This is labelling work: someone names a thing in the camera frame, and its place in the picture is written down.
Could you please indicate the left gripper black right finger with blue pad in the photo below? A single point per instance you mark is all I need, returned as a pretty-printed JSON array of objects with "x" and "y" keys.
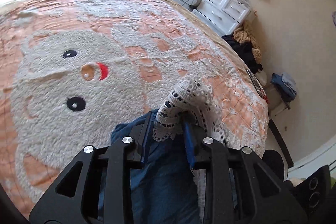
[{"x": 240, "y": 187}]

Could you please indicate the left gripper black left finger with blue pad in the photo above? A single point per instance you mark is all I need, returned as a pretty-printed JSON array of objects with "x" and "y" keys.
[{"x": 95, "y": 186}]

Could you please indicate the blue denim pants lace trim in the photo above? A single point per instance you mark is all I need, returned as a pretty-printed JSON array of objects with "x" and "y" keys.
[{"x": 166, "y": 190}]

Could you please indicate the folded blue clothes on stool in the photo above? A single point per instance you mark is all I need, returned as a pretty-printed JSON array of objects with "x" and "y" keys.
[{"x": 285, "y": 85}]

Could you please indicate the orange bedspread with bear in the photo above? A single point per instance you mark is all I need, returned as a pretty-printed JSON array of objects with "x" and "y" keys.
[{"x": 71, "y": 70}]

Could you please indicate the pile of brown black clothes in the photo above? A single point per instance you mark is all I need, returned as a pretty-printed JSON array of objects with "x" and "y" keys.
[{"x": 244, "y": 43}]

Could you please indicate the white drawer cabinet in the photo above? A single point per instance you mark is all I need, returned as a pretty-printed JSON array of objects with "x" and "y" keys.
[{"x": 224, "y": 16}]

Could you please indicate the black tracking camera box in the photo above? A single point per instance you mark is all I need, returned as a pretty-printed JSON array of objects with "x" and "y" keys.
[{"x": 312, "y": 192}]

